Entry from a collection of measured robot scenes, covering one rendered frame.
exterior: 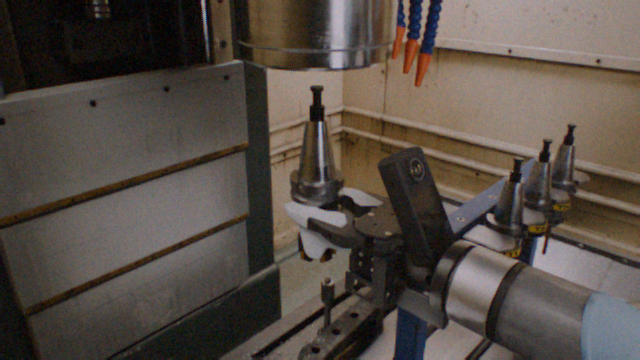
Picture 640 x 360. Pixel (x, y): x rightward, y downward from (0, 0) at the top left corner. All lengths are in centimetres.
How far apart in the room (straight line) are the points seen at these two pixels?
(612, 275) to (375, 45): 119
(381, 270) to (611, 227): 111
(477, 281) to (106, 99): 64
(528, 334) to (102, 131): 69
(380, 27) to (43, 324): 75
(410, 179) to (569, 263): 112
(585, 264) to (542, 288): 111
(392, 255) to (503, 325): 12
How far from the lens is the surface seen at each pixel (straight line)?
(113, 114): 88
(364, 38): 46
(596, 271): 155
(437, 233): 49
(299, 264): 183
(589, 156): 150
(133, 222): 96
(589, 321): 44
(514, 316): 45
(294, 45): 45
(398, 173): 46
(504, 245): 78
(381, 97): 176
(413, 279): 52
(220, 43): 99
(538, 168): 90
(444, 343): 107
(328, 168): 55
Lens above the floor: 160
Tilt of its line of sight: 24 degrees down
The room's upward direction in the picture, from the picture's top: straight up
